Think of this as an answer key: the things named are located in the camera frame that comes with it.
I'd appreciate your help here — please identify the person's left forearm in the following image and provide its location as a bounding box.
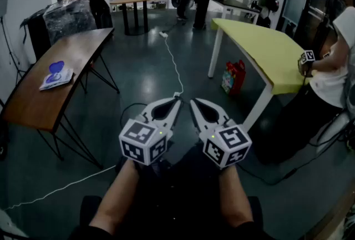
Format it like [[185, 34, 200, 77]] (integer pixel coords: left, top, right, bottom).
[[88, 160, 142, 236]]

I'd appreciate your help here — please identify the black lectern desk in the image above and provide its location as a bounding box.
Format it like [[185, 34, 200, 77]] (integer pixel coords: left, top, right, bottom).
[[19, 8, 52, 61]]

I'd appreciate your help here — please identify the red gift bag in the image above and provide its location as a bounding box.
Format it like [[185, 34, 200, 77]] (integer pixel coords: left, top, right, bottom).
[[221, 60, 246, 96]]

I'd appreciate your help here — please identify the light panel on tripod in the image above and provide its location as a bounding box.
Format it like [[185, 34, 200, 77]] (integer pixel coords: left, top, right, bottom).
[[0, 0, 27, 84]]

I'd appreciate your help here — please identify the black cable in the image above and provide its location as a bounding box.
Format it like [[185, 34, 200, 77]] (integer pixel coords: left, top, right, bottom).
[[238, 122, 350, 186]]

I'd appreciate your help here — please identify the person's right forearm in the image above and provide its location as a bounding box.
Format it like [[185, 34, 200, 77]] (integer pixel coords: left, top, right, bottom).
[[219, 165, 255, 228]]

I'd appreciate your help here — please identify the plastic wrapped black pallet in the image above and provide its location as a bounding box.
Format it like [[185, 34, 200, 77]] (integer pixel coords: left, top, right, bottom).
[[43, 0, 98, 45]]

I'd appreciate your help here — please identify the white floor cable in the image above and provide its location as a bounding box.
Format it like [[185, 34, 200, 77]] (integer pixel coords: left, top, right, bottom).
[[4, 165, 116, 211]]

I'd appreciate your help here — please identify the white power strip cable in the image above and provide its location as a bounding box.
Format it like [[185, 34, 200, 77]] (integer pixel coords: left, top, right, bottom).
[[163, 36, 184, 94]]

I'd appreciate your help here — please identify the person's black clothing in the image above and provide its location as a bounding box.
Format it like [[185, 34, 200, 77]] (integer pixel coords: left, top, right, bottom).
[[68, 144, 275, 240]]

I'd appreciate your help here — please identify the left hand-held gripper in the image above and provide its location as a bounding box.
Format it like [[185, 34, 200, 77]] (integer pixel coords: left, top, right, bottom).
[[118, 97, 184, 166]]

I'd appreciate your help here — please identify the blue object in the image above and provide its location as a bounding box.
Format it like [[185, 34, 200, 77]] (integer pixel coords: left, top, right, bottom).
[[49, 60, 65, 73]]

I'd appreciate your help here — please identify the clothes rack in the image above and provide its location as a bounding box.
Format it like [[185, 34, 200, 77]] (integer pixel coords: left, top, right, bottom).
[[251, 0, 280, 28]]

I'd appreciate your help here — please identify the black table with white legs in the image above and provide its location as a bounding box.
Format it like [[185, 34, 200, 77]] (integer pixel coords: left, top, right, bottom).
[[209, 0, 261, 25]]

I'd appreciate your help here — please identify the brown wooden table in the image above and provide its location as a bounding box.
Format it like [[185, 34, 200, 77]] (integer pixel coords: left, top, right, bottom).
[[1, 27, 120, 170]]

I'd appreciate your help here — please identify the yellow table with white legs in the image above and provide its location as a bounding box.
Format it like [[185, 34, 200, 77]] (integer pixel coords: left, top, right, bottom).
[[207, 18, 314, 134]]

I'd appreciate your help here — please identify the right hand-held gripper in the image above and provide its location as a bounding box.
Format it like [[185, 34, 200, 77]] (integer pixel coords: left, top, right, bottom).
[[190, 98, 252, 169]]

